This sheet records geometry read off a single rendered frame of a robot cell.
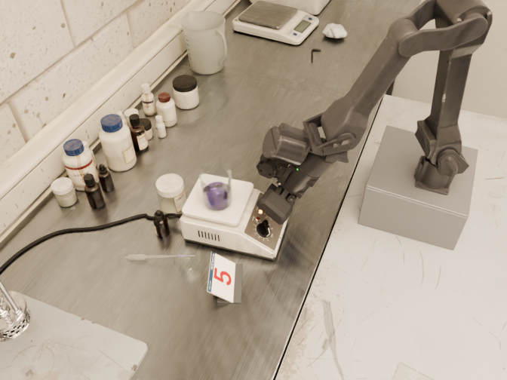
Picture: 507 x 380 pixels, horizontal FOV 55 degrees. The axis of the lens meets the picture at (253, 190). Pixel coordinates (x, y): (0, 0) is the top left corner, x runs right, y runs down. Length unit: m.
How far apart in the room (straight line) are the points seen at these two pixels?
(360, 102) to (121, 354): 0.58
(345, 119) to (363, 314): 0.36
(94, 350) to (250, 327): 0.27
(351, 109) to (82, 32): 0.72
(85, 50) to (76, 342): 0.70
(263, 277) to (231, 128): 0.48
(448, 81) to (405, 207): 0.29
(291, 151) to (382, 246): 0.33
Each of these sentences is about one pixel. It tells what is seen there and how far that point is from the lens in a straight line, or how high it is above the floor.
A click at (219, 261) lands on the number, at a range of 0.96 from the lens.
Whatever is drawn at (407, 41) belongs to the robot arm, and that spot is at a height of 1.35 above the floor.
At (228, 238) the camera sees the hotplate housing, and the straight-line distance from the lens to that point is 0.97.
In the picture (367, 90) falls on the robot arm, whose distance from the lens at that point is 0.79.
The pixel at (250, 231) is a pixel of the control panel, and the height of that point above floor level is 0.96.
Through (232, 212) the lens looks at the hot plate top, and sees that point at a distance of 0.96.
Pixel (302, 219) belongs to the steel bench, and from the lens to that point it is 1.07.
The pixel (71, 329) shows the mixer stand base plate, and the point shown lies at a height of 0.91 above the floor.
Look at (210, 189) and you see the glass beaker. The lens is 0.92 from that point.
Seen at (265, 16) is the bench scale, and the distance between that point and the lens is 1.76.
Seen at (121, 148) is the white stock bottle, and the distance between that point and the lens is 1.18.
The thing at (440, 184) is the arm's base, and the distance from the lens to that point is 1.02.
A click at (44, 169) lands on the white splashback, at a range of 1.19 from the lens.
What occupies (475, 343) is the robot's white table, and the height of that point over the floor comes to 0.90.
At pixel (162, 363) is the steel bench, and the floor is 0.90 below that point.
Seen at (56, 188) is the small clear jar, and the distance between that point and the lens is 1.15.
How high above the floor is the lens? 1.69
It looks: 45 degrees down
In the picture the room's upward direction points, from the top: 1 degrees counter-clockwise
